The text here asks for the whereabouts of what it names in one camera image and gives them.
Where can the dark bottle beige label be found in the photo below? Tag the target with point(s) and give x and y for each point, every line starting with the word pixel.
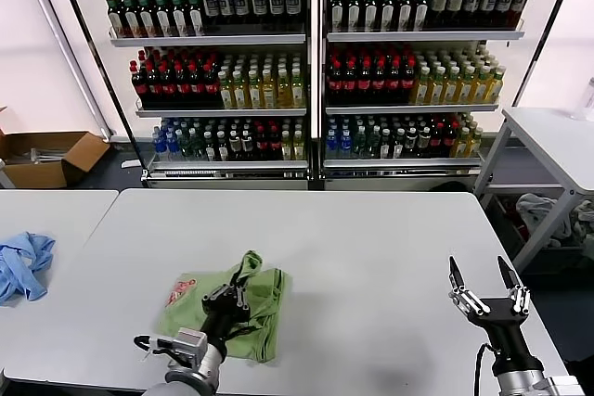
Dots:
pixel 455 1
pixel 438 2

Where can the small blue drink bottle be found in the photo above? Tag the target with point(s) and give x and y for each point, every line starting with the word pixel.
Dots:
pixel 331 145
pixel 171 148
pixel 344 145
pixel 158 148

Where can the grey-green cloth pile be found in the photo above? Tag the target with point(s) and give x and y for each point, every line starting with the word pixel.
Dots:
pixel 584 220

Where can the grey cloth pile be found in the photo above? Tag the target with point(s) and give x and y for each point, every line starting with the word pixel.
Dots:
pixel 538 210

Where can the white paper scrap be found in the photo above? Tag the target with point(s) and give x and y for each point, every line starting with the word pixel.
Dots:
pixel 130 163

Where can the small dark bottle white label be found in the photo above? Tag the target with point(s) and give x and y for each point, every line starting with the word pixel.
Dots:
pixel 397 145
pixel 223 148
pixel 385 145
pixel 210 148

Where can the black rounded object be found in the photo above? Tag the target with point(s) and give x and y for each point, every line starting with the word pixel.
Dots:
pixel 448 186

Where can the small dark bottle grey label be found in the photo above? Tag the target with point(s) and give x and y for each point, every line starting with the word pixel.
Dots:
pixel 410 141
pixel 422 141
pixel 247 145
pixel 235 145

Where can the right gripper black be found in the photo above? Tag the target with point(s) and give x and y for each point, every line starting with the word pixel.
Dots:
pixel 501 322

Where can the green t-shirt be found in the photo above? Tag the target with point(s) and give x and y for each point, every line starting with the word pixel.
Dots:
pixel 271 303

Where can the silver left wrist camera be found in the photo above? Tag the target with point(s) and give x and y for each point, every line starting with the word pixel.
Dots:
pixel 190 345

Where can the small cola bottle red cap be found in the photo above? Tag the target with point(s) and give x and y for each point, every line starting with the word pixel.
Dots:
pixel 449 141
pixel 274 143
pixel 435 141
pixel 261 143

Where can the white side table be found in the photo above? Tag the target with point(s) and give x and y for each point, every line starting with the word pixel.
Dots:
pixel 547 136

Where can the dark grey storage bin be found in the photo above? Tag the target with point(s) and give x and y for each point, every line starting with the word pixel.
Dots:
pixel 552 256

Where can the white tube bundle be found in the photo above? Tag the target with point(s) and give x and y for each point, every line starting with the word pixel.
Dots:
pixel 44 155

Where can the small yellow drink bottle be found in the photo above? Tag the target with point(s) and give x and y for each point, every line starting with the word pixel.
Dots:
pixel 462 145
pixel 287 148
pixel 299 148
pixel 474 145

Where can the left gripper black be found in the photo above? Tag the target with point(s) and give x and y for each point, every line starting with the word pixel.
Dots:
pixel 220 305

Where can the open cardboard box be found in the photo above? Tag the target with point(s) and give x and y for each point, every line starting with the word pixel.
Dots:
pixel 37 175

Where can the white slanted frame bar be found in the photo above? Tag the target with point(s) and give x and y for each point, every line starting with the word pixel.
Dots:
pixel 65 43

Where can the small green-tinted water bottle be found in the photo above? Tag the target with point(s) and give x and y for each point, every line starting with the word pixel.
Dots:
pixel 358 145
pixel 184 148
pixel 372 145

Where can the crumpled light blue garment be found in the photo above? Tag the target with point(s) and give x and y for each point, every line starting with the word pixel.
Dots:
pixel 23 266

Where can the dark tea bottle leaf label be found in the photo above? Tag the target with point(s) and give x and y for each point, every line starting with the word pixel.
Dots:
pixel 131 20
pixel 421 11
pixel 116 20
pixel 178 20
pixel 147 20
pixel 404 11
pixel 195 20
pixel 353 11
pixel 370 11
pixel 163 20
pixel 387 11
pixel 338 11

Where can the grey metal shelf rack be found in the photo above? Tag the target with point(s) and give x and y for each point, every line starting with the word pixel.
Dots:
pixel 417 37
pixel 209 41

